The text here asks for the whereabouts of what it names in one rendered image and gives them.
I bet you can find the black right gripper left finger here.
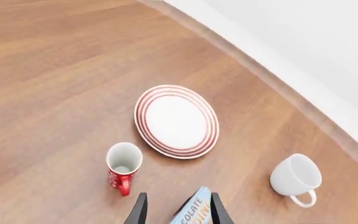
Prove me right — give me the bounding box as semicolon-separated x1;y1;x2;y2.
125;192;149;224

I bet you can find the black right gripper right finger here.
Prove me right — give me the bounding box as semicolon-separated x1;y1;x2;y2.
211;192;236;224

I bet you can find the red mug with white print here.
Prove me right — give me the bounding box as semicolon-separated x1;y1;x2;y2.
105;142;144;197

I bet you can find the white plate with red rings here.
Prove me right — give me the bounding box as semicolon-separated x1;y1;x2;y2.
134;84;220;161

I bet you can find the blue printed food box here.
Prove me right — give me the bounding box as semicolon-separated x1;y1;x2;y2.
170;185;213;224

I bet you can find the white cup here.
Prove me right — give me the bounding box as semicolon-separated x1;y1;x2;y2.
270;153;323;208

